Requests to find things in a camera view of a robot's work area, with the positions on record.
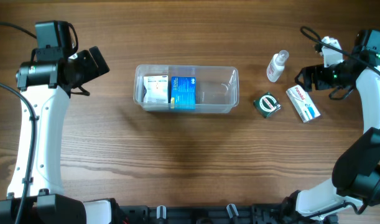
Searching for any green ointment box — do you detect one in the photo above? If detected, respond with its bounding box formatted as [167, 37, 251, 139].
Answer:
[253, 91, 281, 118]

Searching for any white medicine box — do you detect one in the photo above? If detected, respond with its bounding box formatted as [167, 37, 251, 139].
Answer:
[143, 75, 169, 103]

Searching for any blue lozenge box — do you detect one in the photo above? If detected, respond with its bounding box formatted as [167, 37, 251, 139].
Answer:
[170, 77, 197, 110]

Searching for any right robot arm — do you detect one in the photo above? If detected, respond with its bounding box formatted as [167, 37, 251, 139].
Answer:
[278, 26, 380, 223]

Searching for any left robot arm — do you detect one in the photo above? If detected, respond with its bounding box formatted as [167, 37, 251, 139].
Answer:
[0, 21, 126, 223]

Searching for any clear plastic container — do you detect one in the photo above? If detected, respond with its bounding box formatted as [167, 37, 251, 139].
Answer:
[133, 64, 239, 113]

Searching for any white Panadol box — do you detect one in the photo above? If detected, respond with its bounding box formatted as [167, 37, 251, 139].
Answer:
[286, 85, 321, 123]

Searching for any white spray bottle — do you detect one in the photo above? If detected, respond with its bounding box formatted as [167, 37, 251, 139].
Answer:
[266, 50, 289, 83]

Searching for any black right camera cable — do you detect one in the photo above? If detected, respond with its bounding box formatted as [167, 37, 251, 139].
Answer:
[299, 26, 380, 88]

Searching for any black camera cable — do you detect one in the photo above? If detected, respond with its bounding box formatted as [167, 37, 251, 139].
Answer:
[299, 26, 380, 88]
[0, 21, 38, 224]

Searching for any black left camera cable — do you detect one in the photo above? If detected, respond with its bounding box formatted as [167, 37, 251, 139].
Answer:
[0, 21, 38, 224]

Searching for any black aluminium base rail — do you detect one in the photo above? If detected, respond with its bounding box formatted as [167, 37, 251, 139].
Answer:
[114, 203, 338, 224]

